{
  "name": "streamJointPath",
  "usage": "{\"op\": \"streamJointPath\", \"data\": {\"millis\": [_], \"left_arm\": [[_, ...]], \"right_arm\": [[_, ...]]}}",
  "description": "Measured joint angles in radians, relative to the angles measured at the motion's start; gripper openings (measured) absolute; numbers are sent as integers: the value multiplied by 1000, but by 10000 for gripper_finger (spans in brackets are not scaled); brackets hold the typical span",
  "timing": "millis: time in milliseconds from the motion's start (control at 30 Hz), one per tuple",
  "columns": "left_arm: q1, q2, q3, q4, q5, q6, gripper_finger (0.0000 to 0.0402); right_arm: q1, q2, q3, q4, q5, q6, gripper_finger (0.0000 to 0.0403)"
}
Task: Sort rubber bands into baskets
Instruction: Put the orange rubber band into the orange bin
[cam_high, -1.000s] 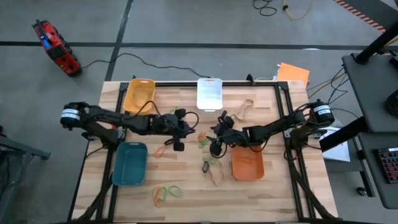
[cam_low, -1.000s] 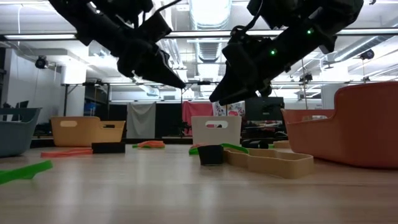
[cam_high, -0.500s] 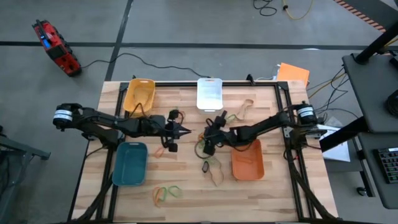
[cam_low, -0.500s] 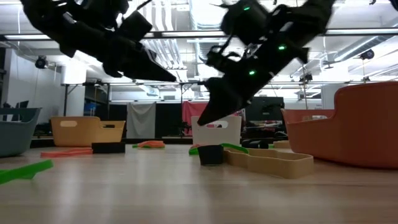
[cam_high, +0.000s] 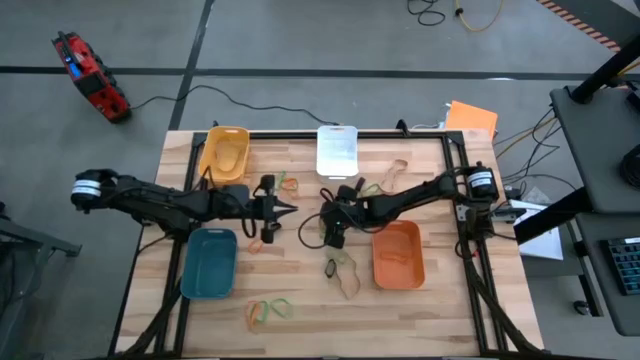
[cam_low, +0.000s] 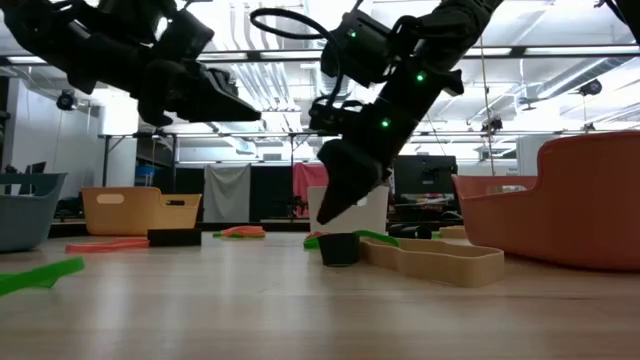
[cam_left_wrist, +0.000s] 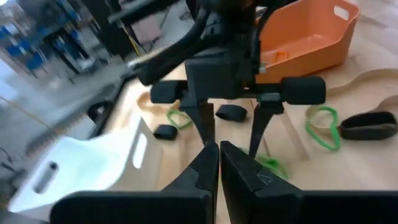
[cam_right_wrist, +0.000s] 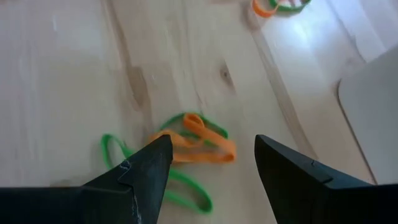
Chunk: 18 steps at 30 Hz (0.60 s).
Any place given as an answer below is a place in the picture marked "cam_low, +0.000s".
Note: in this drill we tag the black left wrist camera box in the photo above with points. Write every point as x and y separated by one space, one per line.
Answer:
187 37

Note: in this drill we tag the grey hanging cloth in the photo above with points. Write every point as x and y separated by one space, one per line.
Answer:
227 195

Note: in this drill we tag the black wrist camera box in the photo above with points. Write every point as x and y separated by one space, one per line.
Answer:
187 37
335 117

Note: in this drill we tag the black background table frame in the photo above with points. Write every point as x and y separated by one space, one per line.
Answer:
106 160

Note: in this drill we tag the yellow plastic basket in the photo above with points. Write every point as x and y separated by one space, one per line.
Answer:
130 210

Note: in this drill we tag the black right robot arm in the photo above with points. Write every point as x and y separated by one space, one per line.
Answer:
450 25

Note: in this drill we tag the teal plastic basket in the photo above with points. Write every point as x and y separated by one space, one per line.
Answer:
25 220

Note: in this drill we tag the white plastic basket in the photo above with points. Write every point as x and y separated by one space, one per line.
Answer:
372 220

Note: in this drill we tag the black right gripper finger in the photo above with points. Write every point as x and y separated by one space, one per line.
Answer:
345 175
377 180

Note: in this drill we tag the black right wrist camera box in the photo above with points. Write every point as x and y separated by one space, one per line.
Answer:
335 117

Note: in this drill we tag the black aluminium table frame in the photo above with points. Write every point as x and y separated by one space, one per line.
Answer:
275 226

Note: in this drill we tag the blue storage bin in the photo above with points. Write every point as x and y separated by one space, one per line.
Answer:
145 176

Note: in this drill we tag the red hanging cloth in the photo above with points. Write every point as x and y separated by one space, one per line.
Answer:
307 180

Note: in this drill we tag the small black cup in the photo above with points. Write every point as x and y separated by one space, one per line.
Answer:
339 250

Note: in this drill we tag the black overhead frame bar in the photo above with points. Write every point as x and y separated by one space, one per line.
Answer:
520 50

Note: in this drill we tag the small dark desk monitor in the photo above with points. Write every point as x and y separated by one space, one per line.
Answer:
37 170

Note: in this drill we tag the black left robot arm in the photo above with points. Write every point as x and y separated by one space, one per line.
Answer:
40 35

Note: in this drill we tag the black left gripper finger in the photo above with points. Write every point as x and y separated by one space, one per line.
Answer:
210 107
222 80

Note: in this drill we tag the black monitor screen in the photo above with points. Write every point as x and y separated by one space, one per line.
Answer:
425 175

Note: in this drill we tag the black ceiling camera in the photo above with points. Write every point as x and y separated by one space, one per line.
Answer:
591 87
66 101
494 125

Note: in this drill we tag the orange plastic basket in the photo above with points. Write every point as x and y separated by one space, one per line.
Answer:
575 210

